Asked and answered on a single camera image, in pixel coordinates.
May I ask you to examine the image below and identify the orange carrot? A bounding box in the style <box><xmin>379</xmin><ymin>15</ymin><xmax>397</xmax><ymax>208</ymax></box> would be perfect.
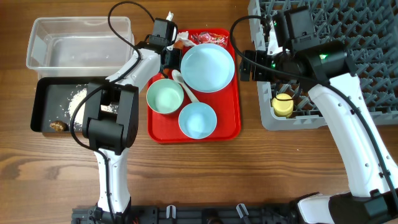
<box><xmin>160</xmin><ymin>40</ymin><xmax>184</xmax><ymax>78</ymax></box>

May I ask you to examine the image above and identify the yellow cup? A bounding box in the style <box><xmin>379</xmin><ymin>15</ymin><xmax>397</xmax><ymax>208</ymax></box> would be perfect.
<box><xmin>271</xmin><ymin>93</ymin><xmax>294</xmax><ymax>118</ymax></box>

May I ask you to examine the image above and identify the light blue bowl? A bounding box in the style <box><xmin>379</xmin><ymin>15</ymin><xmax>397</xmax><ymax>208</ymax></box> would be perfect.
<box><xmin>178</xmin><ymin>102</ymin><xmax>218</xmax><ymax>139</ymax></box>

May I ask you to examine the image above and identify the white rice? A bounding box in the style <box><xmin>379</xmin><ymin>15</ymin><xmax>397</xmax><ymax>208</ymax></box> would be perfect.
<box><xmin>68</xmin><ymin>88</ymin><xmax>118</xmax><ymax>129</ymax></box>

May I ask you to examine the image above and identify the brown food scrap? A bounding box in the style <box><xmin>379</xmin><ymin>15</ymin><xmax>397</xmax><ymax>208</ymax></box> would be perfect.
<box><xmin>50</xmin><ymin>121</ymin><xmax>68</xmax><ymax>132</ymax></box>

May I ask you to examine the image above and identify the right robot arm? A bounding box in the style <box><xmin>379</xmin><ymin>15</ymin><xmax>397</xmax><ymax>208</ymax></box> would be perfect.
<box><xmin>241</xmin><ymin>6</ymin><xmax>397</xmax><ymax>223</ymax></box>

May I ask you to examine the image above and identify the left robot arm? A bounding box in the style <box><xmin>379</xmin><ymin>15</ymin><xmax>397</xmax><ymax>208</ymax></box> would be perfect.
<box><xmin>82</xmin><ymin>35</ymin><xmax>179</xmax><ymax>223</ymax></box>

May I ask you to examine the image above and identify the grey dishwasher rack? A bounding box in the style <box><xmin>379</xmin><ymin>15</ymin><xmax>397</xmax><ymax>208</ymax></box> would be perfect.
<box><xmin>248</xmin><ymin>0</ymin><xmax>397</xmax><ymax>131</ymax></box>

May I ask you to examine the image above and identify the white spoon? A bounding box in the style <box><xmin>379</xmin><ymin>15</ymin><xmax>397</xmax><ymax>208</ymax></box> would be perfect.
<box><xmin>172</xmin><ymin>70</ymin><xmax>199</xmax><ymax>103</ymax></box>

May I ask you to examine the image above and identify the crumpled white napkin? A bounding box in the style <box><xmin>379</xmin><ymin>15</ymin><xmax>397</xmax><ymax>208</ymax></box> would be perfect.
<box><xmin>167</xmin><ymin>30</ymin><xmax>196</xmax><ymax>50</ymax></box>

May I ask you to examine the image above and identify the light blue plate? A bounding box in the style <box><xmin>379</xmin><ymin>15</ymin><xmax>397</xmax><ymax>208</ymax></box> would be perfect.
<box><xmin>180</xmin><ymin>44</ymin><xmax>235</xmax><ymax>93</ymax></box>

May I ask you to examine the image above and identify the green bowl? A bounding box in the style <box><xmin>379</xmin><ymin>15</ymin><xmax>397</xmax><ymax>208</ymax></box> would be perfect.
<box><xmin>146</xmin><ymin>79</ymin><xmax>184</xmax><ymax>114</ymax></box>

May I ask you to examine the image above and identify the red candy wrapper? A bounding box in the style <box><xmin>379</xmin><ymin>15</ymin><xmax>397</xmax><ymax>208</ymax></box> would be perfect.
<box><xmin>191</xmin><ymin>32</ymin><xmax>228</xmax><ymax>48</ymax></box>

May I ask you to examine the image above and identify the red serving tray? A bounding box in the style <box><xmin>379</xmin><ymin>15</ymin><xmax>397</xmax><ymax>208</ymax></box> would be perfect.
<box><xmin>147</xmin><ymin>29</ymin><xmax>241</xmax><ymax>144</ymax></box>

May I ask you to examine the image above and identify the clear plastic bin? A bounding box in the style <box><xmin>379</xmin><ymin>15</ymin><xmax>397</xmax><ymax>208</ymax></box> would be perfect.
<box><xmin>26</xmin><ymin>16</ymin><xmax>132</xmax><ymax>79</ymax></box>

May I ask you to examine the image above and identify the black tray bin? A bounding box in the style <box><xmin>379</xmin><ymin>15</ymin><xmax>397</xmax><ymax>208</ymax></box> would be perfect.
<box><xmin>30</xmin><ymin>77</ymin><xmax>126</xmax><ymax>137</ymax></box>

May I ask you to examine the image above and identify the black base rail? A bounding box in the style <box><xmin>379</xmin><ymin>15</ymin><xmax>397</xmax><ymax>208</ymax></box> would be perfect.
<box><xmin>71</xmin><ymin>203</ymin><xmax>305</xmax><ymax>224</ymax></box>

